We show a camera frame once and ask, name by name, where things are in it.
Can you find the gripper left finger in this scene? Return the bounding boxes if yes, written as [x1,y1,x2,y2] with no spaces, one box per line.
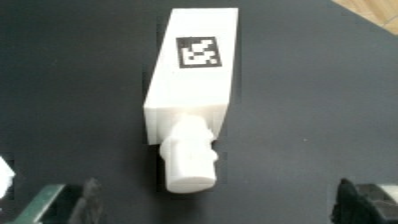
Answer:
[10,178,103,224]

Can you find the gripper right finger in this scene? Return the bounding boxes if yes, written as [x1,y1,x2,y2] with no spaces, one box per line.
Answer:
[336,179,398,224]

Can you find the white stool leg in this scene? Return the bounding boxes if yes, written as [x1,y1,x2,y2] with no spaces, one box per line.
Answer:
[144,8,238,194]
[0,157,16,199]

